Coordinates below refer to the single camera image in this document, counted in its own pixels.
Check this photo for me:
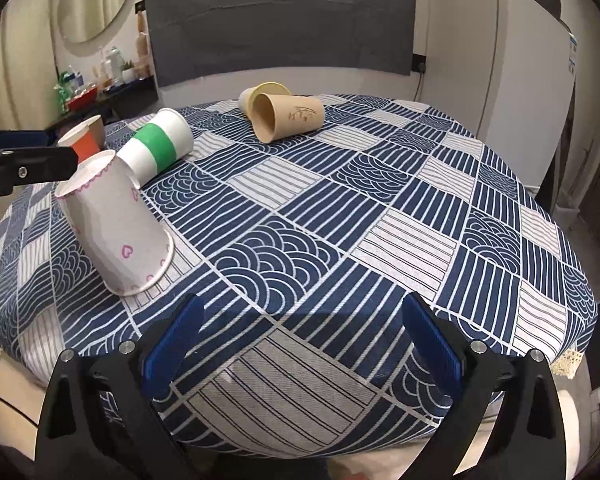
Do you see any white cup with pink hearts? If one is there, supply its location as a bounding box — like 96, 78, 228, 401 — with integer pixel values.
55, 149, 175, 296

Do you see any oval wall mirror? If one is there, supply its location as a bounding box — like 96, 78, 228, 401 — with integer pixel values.
56, 0, 137, 45

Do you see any orange paper cup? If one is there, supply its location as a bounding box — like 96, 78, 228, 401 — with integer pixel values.
56, 114, 106, 163

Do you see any dark side table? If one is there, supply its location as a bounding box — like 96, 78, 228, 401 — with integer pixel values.
55, 77, 159, 122

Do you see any red bowl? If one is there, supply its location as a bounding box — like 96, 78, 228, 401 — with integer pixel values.
66, 86, 99, 112

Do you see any white cup with green band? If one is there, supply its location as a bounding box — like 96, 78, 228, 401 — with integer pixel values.
116, 108, 195, 190

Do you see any beige curtain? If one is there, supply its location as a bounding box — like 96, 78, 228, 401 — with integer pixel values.
0, 0, 57, 131

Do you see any cream paper cup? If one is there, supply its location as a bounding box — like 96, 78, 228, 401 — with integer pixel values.
238, 81, 292, 117

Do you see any white refrigerator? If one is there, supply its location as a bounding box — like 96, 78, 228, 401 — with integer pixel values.
425, 0, 579, 191

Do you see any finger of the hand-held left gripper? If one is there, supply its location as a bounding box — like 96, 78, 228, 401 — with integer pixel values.
0, 146, 79, 184
0, 130, 51, 151

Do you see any blue white patterned tablecloth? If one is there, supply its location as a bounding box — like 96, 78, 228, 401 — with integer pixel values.
0, 92, 598, 458

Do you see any grey cloth cover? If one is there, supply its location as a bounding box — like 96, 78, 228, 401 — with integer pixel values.
144, 0, 419, 88

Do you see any brown paper cup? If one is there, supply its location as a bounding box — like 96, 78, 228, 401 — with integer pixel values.
250, 92, 325, 144

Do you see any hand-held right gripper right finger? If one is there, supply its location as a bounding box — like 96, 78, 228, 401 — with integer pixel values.
401, 292, 570, 480

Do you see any beige figurine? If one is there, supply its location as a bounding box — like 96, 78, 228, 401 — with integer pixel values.
135, 11, 151, 79

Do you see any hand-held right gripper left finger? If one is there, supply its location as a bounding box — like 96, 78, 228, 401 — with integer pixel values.
34, 294, 206, 480

